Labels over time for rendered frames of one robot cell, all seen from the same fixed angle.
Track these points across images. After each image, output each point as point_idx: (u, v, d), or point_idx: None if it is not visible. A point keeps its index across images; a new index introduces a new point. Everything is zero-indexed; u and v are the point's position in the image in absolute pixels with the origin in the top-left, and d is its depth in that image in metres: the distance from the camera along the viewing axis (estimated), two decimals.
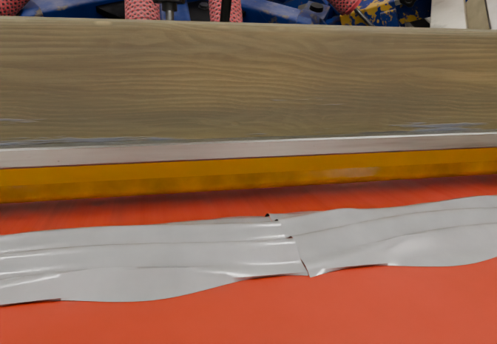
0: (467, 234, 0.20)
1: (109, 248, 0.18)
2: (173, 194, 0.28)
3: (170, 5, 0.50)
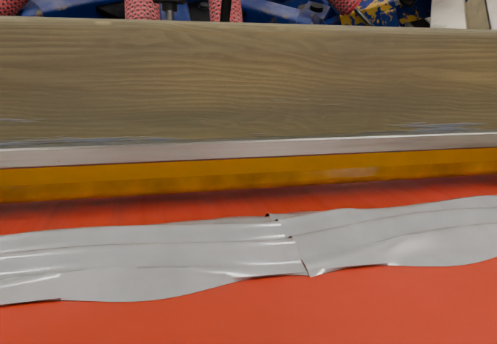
0: (467, 234, 0.20)
1: (109, 248, 0.18)
2: (173, 194, 0.28)
3: (170, 5, 0.50)
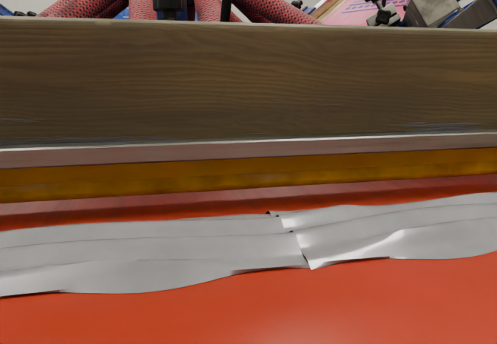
0: (470, 228, 0.20)
1: (108, 243, 0.18)
2: (173, 194, 0.28)
3: (170, 12, 0.51)
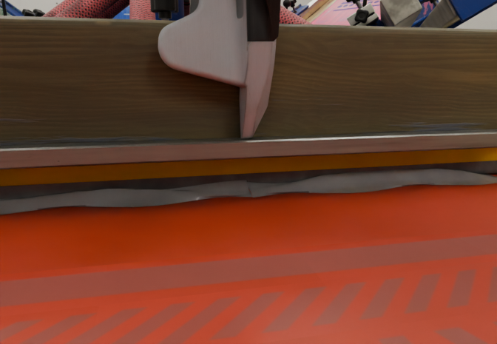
0: (370, 175, 0.28)
1: None
2: None
3: (166, 13, 0.59)
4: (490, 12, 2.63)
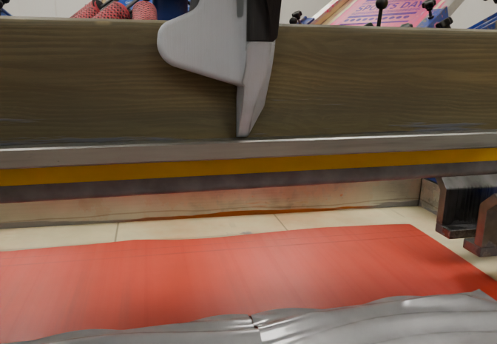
0: None
1: None
2: (171, 283, 0.32)
3: None
4: None
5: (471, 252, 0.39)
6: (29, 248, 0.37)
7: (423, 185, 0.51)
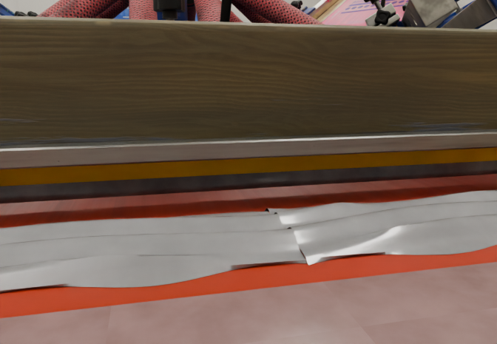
0: (464, 225, 0.20)
1: (110, 239, 0.18)
2: (174, 193, 0.28)
3: (170, 13, 0.51)
4: None
5: None
6: None
7: None
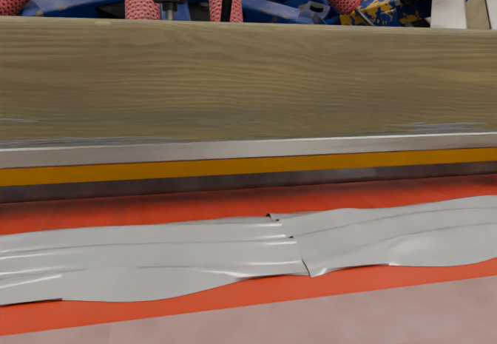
0: (468, 234, 0.20)
1: (110, 248, 0.18)
2: (174, 194, 0.28)
3: (171, 5, 0.50)
4: None
5: None
6: None
7: None
